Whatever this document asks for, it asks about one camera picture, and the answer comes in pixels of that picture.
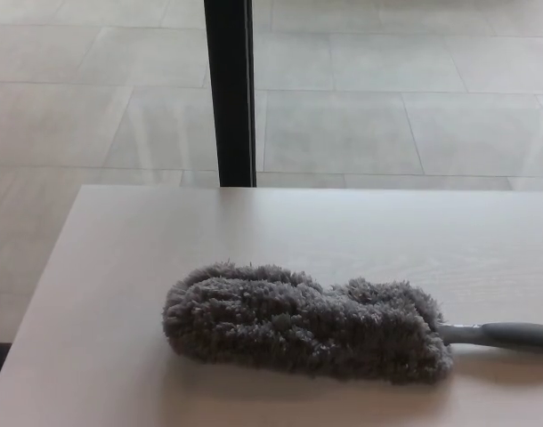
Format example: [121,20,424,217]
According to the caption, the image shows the grey fluffy microfibre duster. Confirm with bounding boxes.
[161,261,543,387]

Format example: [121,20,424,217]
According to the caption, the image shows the black vertical window frame post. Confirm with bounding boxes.
[203,0,258,188]

